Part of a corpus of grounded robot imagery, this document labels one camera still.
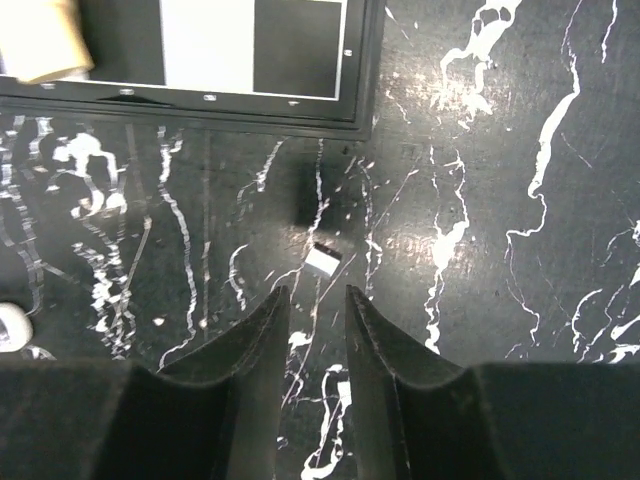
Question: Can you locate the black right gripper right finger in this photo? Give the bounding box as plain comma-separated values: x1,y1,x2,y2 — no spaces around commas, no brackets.
345,286,639,479

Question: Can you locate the white stapler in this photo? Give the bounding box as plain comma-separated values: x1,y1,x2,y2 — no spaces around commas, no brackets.
0,302,33,353

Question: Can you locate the cream wooden rolling pin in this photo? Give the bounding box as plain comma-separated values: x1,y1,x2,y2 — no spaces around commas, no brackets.
1,0,94,85

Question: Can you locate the black white chessboard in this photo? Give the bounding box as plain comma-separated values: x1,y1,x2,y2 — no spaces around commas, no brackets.
1,1,385,140

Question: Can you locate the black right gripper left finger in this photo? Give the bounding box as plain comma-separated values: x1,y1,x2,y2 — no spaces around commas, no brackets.
1,287,290,479

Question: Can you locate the small silver staple strip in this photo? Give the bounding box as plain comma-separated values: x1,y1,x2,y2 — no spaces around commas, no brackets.
303,242,342,278

